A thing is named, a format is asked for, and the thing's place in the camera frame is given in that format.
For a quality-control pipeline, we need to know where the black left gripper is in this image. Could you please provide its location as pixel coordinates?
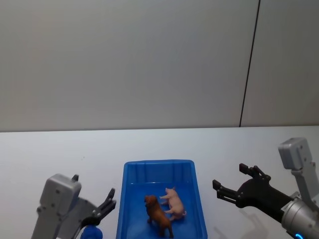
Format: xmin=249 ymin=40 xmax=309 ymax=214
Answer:
xmin=71 ymin=174 xmax=117 ymax=227

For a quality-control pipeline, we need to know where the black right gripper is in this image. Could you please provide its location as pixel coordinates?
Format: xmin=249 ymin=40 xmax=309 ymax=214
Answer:
xmin=212 ymin=163 xmax=293 ymax=222

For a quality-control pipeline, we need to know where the pink pig toy figure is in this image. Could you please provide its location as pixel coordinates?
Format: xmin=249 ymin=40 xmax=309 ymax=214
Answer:
xmin=159 ymin=186 xmax=188 ymax=222

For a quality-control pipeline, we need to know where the brown lion toy figure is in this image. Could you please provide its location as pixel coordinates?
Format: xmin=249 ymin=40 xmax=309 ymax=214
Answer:
xmin=144 ymin=195 xmax=174 ymax=239

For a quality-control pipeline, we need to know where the blue plastic tray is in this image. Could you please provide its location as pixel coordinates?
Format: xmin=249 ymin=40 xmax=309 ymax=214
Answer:
xmin=116 ymin=159 xmax=208 ymax=239

